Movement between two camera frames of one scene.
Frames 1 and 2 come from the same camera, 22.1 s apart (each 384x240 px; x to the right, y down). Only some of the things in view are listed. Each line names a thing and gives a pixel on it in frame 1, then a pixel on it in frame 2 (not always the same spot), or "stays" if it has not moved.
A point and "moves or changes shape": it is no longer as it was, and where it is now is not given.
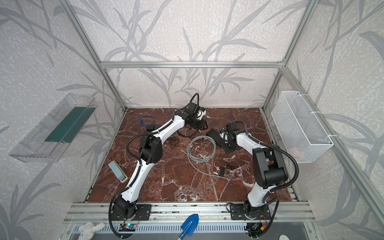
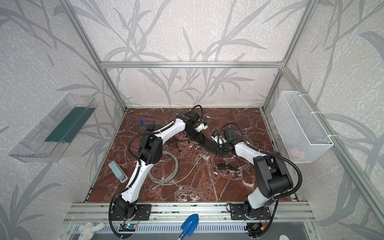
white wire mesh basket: x=303 y=138 stays
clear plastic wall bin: x=49 y=141 stays
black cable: x=186 y=136 moves or changes shape
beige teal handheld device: x=118 y=171 stays
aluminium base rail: x=175 y=213 stays
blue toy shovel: x=189 y=226 stays
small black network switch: x=215 y=135 moves or changes shape
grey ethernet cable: x=201 y=149 → x=164 y=173
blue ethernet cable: x=145 y=116 stays
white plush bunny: x=87 y=230 stays
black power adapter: x=222 y=171 → x=224 y=166
